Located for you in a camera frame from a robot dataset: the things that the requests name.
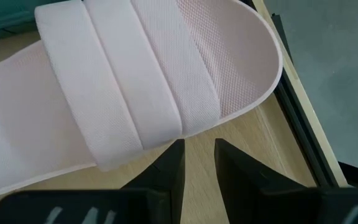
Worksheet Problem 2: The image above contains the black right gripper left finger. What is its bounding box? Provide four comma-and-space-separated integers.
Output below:
121, 138, 186, 224

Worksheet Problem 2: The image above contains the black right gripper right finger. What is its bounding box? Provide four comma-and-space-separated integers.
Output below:
214, 138, 308, 224

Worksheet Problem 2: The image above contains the pale pink rubber slide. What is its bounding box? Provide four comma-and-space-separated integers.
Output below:
0, 0, 284, 202

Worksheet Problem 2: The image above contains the teal green rubber slide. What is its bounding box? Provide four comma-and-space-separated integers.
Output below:
0, 0, 83, 44

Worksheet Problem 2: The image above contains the wooden shelf black metal frame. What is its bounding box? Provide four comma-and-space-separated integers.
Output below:
0, 30, 319, 224

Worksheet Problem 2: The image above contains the black aluminium rig frame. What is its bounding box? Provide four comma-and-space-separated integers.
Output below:
247, 0, 340, 189

